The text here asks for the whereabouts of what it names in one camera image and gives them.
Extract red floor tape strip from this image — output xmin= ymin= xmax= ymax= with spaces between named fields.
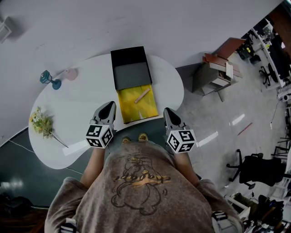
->
xmin=237 ymin=122 xmax=253 ymax=137

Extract grey side cabinet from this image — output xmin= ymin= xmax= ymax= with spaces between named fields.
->
xmin=192 ymin=53 xmax=243 ymax=102

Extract brown board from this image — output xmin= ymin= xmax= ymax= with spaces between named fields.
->
xmin=216 ymin=37 xmax=246 ymax=60

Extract black bag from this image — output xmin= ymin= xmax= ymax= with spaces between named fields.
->
xmin=0 ymin=192 xmax=34 ymax=219

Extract black office chair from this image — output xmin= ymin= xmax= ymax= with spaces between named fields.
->
xmin=226 ymin=149 xmax=288 ymax=190

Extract small wooden stick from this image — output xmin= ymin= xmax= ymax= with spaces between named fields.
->
xmin=134 ymin=88 xmax=151 ymax=104

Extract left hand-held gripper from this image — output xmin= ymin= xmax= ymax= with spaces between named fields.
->
xmin=85 ymin=101 xmax=117 ymax=149

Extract black box with lid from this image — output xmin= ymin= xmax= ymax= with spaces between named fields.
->
xmin=110 ymin=46 xmax=159 ymax=125

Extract teal lantern ornament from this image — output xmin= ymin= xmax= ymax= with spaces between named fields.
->
xmin=40 ymin=70 xmax=62 ymax=91

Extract person's right forearm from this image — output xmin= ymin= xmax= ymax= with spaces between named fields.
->
xmin=174 ymin=152 xmax=201 ymax=187

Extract person's brown printed shirt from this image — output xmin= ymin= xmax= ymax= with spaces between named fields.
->
xmin=44 ymin=140 xmax=245 ymax=233

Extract yellow flower bouquet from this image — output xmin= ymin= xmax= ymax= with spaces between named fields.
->
xmin=29 ymin=106 xmax=69 ymax=148

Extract striped shoulder strap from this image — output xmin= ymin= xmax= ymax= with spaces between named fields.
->
xmin=59 ymin=224 xmax=77 ymax=233
xmin=211 ymin=211 xmax=229 ymax=223

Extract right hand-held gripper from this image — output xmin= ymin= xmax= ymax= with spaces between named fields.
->
xmin=164 ymin=107 xmax=197 ymax=155

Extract white power cable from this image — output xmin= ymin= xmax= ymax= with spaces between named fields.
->
xmin=8 ymin=139 xmax=84 ymax=175

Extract long white office desk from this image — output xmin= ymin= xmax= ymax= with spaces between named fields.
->
xmin=250 ymin=18 xmax=291 ymax=89

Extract person's left forearm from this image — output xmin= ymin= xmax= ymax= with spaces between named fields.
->
xmin=80 ymin=147 xmax=109 ymax=188

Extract white curved desk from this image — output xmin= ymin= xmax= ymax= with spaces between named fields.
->
xmin=28 ymin=53 xmax=185 ymax=170

